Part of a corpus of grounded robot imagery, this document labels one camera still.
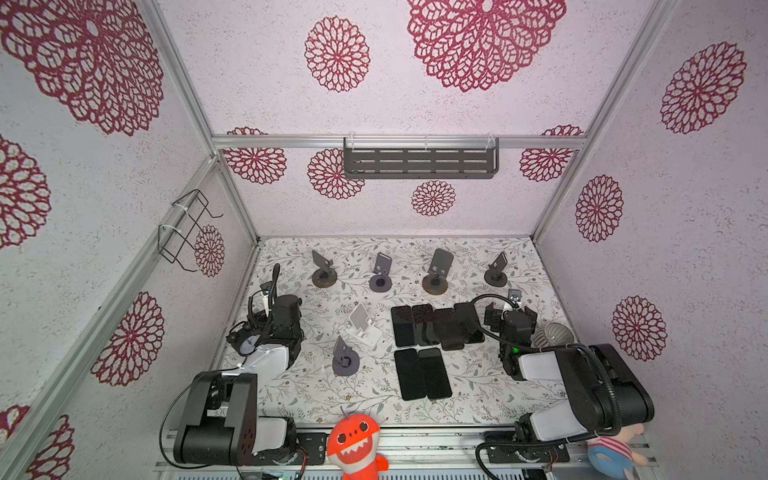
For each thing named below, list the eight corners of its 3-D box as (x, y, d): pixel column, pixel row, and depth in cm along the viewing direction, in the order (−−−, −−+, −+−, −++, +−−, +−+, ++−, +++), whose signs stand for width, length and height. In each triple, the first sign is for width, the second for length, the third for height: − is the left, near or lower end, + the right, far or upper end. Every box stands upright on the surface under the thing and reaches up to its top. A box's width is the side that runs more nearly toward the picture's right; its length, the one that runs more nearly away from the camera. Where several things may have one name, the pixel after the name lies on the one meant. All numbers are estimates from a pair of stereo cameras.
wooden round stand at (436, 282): (423, 291, 107) (427, 267, 97) (430, 272, 113) (435, 247, 102) (443, 298, 105) (449, 274, 95) (449, 277, 111) (456, 253, 101)
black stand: (486, 286, 109) (495, 267, 100) (483, 272, 113) (491, 252, 104) (500, 286, 109) (510, 267, 100) (496, 272, 113) (505, 252, 104)
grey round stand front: (337, 376, 88) (332, 360, 78) (339, 354, 92) (334, 336, 83) (358, 376, 88) (355, 360, 78) (359, 354, 92) (357, 336, 83)
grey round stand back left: (373, 291, 107) (372, 269, 98) (377, 273, 112) (377, 251, 103) (388, 293, 106) (389, 272, 97) (393, 276, 111) (394, 254, 102)
